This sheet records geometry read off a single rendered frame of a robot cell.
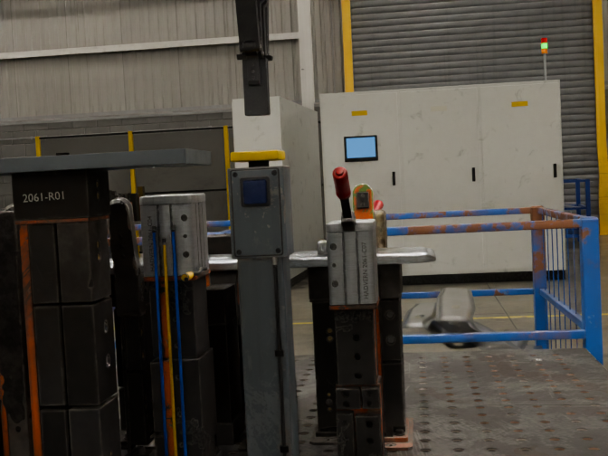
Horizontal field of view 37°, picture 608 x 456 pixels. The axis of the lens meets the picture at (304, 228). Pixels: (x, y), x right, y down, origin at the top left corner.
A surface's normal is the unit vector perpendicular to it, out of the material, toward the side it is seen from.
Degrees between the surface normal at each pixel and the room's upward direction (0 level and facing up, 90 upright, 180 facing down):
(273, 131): 90
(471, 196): 90
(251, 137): 90
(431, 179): 90
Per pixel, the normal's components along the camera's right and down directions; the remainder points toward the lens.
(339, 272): -0.12, 0.06
